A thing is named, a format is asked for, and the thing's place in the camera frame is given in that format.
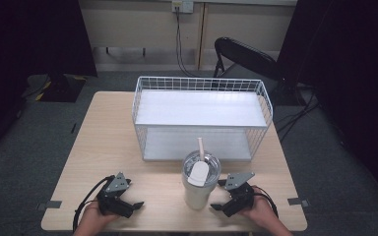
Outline black stand base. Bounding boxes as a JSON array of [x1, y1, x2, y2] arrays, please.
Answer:
[[38, 72, 88, 103]]

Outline white wall socket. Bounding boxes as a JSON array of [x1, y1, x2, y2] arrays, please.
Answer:
[[171, 0, 195, 15]]

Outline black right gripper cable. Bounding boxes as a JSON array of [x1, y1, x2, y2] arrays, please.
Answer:
[[252, 186, 280, 218]]

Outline white wire shelf rack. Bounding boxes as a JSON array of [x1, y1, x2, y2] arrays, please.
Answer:
[[131, 76, 275, 162]]

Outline grey tape strip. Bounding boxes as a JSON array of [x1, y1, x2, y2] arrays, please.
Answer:
[[286, 197, 311, 207], [36, 200, 63, 211]]

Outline white cup with straw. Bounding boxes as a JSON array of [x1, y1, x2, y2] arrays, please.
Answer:
[[180, 137, 222, 211]]

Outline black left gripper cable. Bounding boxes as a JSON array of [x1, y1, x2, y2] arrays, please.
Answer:
[[72, 174, 116, 233]]

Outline black wall socket cable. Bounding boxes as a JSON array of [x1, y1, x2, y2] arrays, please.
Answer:
[[175, 6, 205, 79]]

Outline person's right hand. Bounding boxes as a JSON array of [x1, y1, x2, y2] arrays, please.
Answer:
[[237, 185, 278, 228]]

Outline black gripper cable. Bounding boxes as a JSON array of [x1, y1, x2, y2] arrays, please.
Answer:
[[72, 174, 116, 233], [252, 186, 280, 218]]

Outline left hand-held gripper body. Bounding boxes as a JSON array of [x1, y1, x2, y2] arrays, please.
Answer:
[[95, 172, 135, 219]]

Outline black floor cables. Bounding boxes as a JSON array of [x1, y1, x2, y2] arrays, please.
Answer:
[[274, 86, 323, 143]]

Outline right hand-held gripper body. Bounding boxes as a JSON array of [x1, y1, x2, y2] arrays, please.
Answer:
[[221, 171, 256, 218]]

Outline person's left hand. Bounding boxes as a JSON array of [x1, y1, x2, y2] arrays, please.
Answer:
[[78, 200, 120, 230]]

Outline black folding chair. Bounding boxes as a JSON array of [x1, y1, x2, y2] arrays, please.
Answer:
[[213, 36, 281, 83]]

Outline black curtain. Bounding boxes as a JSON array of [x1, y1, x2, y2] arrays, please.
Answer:
[[276, 0, 378, 210], [0, 0, 98, 165]]

